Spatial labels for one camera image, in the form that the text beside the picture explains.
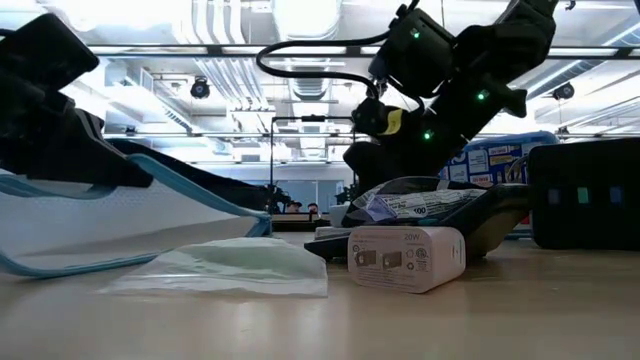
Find crinkly printed packet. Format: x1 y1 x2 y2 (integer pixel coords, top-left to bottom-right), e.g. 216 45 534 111
343 175 489 227

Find overhead light bar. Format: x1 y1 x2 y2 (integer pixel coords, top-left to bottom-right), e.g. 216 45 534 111
87 44 640 59

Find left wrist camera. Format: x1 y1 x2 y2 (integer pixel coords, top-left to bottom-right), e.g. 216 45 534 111
0 12 100 94

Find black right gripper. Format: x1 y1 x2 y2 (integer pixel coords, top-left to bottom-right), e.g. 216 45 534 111
343 69 529 196

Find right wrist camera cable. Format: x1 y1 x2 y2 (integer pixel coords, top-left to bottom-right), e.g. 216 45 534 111
256 29 396 101

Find black network switch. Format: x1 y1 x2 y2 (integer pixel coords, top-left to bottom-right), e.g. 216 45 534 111
528 138 640 251

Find silver ventilation duct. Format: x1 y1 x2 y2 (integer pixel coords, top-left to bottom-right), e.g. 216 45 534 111
272 0 344 101

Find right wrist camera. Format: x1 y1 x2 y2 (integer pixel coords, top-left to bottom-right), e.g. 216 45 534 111
368 5 455 97

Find black aluminium table frame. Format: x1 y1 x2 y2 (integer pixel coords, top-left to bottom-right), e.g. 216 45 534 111
272 219 331 234

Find clear blue-edged zip pouch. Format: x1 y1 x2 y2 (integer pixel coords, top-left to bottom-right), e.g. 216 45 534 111
0 152 274 280

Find black gantry frame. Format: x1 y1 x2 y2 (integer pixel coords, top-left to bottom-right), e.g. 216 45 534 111
269 115 357 201

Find small white charger box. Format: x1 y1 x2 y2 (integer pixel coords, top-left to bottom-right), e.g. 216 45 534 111
346 225 468 295

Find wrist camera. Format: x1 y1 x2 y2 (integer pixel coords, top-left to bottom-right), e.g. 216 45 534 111
0 12 100 94
368 5 455 97

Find blue printed package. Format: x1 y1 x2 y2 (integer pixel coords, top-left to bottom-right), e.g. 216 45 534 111
439 130 560 187

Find small clear plastic bag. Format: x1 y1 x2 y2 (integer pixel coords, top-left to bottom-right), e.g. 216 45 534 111
99 236 330 300

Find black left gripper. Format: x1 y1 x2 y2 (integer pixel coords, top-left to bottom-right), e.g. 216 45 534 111
0 69 154 189

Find background wooden table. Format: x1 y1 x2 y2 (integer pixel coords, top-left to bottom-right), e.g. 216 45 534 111
272 213 331 224

